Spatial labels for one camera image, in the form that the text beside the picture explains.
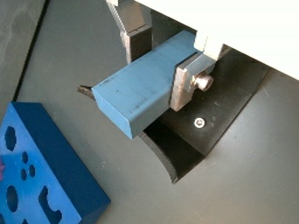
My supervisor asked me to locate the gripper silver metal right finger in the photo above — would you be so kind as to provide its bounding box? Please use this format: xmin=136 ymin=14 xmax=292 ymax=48
xmin=170 ymin=33 xmax=230 ymax=111

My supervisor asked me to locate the black curved fixture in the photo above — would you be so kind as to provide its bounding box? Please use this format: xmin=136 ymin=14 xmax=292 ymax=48
xmin=77 ymin=15 xmax=268 ymax=182

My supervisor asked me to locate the dark blue shape board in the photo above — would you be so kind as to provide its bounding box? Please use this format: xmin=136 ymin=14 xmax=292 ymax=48
xmin=0 ymin=101 xmax=109 ymax=224

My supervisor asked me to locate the light blue rectangular block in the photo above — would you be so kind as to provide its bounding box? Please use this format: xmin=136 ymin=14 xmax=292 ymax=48
xmin=92 ymin=31 xmax=196 ymax=139

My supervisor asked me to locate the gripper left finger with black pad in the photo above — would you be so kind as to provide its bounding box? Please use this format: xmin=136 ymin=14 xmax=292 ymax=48
xmin=105 ymin=0 xmax=152 ymax=63

